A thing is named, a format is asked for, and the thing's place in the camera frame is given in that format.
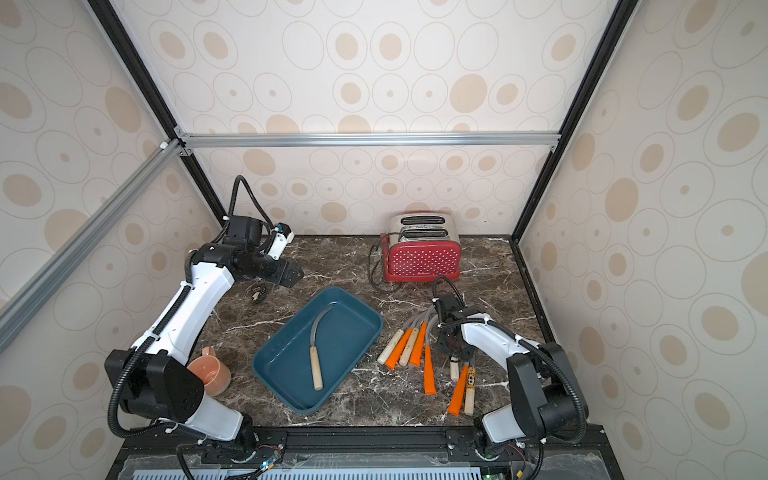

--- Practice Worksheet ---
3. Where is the orange handle sickle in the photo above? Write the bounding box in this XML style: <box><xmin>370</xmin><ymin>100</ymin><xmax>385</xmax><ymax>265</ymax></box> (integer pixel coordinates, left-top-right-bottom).
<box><xmin>447</xmin><ymin>363</ymin><xmax>470</xmax><ymax>416</ymax></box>
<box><xmin>424</xmin><ymin>314</ymin><xmax>439</xmax><ymax>395</ymax></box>
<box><xmin>409</xmin><ymin>306</ymin><xmax>436</xmax><ymax>366</ymax></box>
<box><xmin>384</xmin><ymin>310</ymin><xmax>429</xmax><ymax>370</ymax></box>

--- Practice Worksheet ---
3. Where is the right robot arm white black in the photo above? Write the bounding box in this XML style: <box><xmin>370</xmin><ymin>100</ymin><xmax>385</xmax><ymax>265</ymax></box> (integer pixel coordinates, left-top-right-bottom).
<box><xmin>432</xmin><ymin>275</ymin><xmax>589</xmax><ymax>448</ymax></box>

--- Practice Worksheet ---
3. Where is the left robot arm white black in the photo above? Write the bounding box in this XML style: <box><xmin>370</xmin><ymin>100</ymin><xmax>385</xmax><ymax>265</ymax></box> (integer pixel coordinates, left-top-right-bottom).
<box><xmin>104</xmin><ymin>196</ymin><xmax>303</xmax><ymax>448</ymax></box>

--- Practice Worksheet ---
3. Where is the teal rectangular storage tray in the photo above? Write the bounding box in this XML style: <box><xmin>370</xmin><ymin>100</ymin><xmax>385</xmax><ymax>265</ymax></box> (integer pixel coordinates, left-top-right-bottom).
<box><xmin>252</xmin><ymin>287</ymin><xmax>383</xmax><ymax>415</ymax></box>

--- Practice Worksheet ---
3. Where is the small black plug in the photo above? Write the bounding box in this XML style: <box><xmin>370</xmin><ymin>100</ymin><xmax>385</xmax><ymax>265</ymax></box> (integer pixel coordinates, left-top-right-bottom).
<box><xmin>251</xmin><ymin>286</ymin><xmax>268</xmax><ymax>305</ymax></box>

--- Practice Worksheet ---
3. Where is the red polka dot toaster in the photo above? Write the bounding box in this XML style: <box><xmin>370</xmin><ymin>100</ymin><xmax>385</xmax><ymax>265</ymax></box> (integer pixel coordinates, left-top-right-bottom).
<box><xmin>382</xmin><ymin>211</ymin><xmax>462</xmax><ymax>283</ymax></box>

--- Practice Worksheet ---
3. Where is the pink plastic cup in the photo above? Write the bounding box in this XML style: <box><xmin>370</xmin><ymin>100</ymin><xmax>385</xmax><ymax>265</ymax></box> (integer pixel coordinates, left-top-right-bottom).
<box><xmin>187</xmin><ymin>346</ymin><xmax>232</xmax><ymax>397</ymax></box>

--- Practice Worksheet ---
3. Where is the horizontal aluminium bar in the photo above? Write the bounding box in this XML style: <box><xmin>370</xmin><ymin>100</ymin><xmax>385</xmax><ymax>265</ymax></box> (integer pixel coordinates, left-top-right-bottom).
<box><xmin>180</xmin><ymin>131</ymin><xmax>561</xmax><ymax>148</ymax></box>

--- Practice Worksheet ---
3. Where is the left diagonal aluminium bar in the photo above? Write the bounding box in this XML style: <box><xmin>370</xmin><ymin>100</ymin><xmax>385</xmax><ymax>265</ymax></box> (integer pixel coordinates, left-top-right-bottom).
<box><xmin>1</xmin><ymin>139</ymin><xmax>181</xmax><ymax>350</ymax></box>

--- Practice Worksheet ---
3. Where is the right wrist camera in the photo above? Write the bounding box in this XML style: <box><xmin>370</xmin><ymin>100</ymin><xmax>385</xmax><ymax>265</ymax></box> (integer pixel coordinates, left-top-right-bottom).
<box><xmin>433</xmin><ymin>295</ymin><xmax>479</xmax><ymax>328</ymax></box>

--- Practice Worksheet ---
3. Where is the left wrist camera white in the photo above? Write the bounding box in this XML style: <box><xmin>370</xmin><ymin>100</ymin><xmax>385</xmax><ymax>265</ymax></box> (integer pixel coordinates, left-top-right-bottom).
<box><xmin>265</xmin><ymin>223</ymin><xmax>294</xmax><ymax>260</ymax></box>

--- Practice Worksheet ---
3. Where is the wooden handle sickle labelled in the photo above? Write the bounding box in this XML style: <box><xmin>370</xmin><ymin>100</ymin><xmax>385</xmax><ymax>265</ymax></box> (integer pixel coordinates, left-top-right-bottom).
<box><xmin>463</xmin><ymin>361</ymin><xmax>476</xmax><ymax>417</ymax></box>

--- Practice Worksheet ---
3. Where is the black toaster power cord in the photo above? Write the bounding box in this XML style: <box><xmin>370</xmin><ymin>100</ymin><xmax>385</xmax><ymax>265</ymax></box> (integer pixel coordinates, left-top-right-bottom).
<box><xmin>367</xmin><ymin>233</ymin><xmax>397</xmax><ymax>290</ymax></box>

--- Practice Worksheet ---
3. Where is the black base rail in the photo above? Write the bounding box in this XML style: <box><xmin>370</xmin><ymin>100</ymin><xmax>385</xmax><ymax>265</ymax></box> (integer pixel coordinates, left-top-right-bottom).
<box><xmin>107</xmin><ymin>425</ymin><xmax>623</xmax><ymax>479</ymax></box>

